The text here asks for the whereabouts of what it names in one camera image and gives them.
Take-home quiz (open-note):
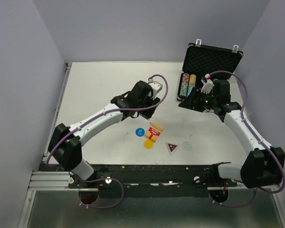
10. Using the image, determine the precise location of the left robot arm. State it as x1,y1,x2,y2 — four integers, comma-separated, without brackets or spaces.
48,81,163,188

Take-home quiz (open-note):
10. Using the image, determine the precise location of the yellow chip row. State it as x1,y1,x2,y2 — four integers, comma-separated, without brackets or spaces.
189,74,196,87

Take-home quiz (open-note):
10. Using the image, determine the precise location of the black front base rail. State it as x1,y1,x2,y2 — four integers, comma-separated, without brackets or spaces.
66,164,237,199

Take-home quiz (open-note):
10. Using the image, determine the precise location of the black poker chip case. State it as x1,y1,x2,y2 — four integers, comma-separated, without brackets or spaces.
177,39,244,101

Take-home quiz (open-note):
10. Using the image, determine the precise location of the right aluminium extrusion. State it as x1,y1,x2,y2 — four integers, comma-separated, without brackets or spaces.
258,182,285,194

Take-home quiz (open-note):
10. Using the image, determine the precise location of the triangular all-in marker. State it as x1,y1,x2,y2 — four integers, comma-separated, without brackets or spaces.
166,142,179,155

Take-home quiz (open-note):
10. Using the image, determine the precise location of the blue round button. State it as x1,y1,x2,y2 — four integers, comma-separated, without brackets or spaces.
135,128,145,137

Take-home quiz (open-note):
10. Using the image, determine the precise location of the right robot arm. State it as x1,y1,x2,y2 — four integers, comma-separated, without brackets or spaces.
179,80,285,189

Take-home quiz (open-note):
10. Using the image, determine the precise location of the clear round button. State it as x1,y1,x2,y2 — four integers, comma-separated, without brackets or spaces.
182,141,192,151

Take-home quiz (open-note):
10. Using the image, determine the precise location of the red white chip row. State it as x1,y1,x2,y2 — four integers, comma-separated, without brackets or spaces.
179,73,190,99

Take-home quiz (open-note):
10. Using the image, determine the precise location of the blue playing card deck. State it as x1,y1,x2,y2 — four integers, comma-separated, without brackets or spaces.
139,112,150,120

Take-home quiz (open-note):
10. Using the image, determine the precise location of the aluminium extrusion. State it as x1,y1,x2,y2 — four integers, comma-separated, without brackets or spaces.
28,171,70,191
258,182,285,194

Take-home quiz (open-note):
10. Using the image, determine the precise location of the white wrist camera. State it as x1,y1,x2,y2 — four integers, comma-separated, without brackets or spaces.
148,81,163,99
201,74,213,94

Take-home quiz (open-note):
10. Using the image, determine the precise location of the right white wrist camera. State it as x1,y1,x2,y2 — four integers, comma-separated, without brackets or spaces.
201,74,213,94

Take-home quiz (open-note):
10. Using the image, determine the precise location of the yellow round button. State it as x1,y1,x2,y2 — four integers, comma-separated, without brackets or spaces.
143,139,154,149

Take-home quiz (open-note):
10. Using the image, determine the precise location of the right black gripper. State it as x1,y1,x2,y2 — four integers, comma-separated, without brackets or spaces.
179,87,218,113

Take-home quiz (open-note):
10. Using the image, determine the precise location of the red playing card deck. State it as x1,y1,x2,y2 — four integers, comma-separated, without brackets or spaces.
145,123,164,143

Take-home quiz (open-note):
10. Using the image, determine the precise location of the left aluminium extrusion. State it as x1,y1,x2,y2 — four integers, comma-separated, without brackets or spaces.
28,171,70,191

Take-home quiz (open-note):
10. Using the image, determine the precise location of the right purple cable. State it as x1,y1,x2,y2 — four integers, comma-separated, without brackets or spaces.
208,70,285,208

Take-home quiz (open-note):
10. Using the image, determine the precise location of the blue poker chip stack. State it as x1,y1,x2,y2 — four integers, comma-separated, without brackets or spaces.
187,83,195,97

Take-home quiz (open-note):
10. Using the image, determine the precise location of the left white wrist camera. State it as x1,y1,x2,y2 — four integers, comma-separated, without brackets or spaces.
148,81,163,99

